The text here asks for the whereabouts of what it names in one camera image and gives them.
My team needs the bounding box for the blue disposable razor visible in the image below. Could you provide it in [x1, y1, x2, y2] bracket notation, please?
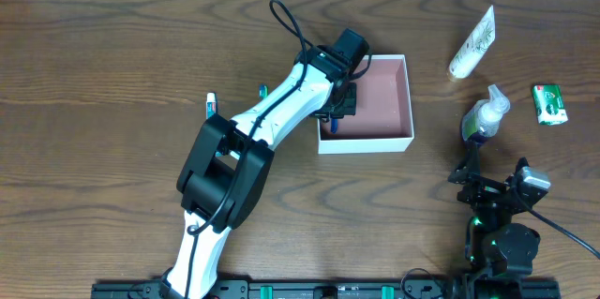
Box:
[330, 119, 338, 134]

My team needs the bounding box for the white box pink interior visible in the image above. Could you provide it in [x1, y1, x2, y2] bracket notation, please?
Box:
[318, 54, 414, 155]

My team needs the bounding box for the green toothbrush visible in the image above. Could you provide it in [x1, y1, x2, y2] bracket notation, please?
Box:
[259, 84, 268, 99]

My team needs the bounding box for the red white toothpaste tube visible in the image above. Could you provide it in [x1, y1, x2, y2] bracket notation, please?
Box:
[205, 92, 218, 119]

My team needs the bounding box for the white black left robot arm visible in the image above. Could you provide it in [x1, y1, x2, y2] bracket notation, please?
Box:
[161, 46, 371, 298]

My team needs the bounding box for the clear foam pump bottle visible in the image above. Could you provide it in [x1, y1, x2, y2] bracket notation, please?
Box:
[461, 84, 510, 145]

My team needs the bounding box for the green Dettol soap box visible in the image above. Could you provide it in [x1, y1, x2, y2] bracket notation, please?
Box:
[532, 84, 568, 126]

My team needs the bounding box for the cream leaf-print lotion tube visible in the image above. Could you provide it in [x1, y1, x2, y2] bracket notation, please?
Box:
[447, 6, 496, 81]

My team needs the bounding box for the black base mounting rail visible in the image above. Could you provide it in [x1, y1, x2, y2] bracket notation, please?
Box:
[90, 278, 562, 299]

